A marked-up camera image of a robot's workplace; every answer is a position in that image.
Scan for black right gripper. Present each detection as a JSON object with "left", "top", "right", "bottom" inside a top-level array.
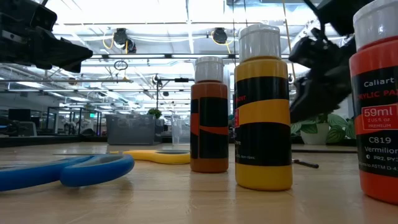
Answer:
[{"left": 288, "top": 27, "right": 357, "bottom": 124}]

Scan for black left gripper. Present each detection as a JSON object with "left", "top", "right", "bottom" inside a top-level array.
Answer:
[{"left": 0, "top": 0, "right": 94, "bottom": 74}]

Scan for red paint bottle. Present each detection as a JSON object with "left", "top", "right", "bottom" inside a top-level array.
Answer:
[{"left": 348, "top": 0, "right": 398, "bottom": 206}]

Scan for yellow paint bottle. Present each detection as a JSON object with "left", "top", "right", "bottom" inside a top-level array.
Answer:
[{"left": 234, "top": 23, "right": 294, "bottom": 192}]

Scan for black paintbrush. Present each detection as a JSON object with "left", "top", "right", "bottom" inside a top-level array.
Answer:
[{"left": 292, "top": 158, "right": 320, "bottom": 169}]

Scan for blue-handled scissors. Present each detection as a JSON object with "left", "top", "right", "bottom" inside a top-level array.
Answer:
[{"left": 0, "top": 154, "right": 136, "bottom": 192}]

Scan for brown paint bottle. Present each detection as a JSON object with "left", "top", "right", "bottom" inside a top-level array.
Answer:
[{"left": 190, "top": 55, "right": 230, "bottom": 174}]

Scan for yellow-handled scissors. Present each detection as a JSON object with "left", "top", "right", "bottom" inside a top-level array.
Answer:
[{"left": 108, "top": 149, "right": 192, "bottom": 166}]

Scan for potted green striped plant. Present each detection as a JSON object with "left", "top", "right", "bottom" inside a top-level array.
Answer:
[{"left": 290, "top": 112, "right": 358, "bottom": 146}]

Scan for black background monitor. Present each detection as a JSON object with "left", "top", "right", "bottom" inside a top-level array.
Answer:
[{"left": 7, "top": 108, "right": 32, "bottom": 123}]

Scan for dark grey plastic bin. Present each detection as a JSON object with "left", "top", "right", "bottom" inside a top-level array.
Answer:
[{"left": 104, "top": 113, "right": 160, "bottom": 146}]

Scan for small background green plant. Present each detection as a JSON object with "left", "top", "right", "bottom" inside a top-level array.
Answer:
[{"left": 147, "top": 107, "right": 163, "bottom": 120}]

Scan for clear plastic bin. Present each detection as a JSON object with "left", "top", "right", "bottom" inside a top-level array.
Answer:
[{"left": 170, "top": 115, "right": 192, "bottom": 146}]

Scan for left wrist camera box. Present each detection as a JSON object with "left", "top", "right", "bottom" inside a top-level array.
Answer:
[{"left": 29, "top": 2, "right": 59, "bottom": 32}]

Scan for black ceiling cable reel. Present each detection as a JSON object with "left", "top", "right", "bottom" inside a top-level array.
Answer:
[
  {"left": 112, "top": 27, "right": 137, "bottom": 54},
  {"left": 211, "top": 27, "right": 229, "bottom": 45}
]

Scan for black background frame rig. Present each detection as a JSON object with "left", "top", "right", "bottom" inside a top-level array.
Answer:
[{"left": 45, "top": 106, "right": 103, "bottom": 137}]

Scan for black aluminium table frame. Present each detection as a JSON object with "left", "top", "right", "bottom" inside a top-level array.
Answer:
[{"left": 0, "top": 135, "right": 358, "bottom": 148}]

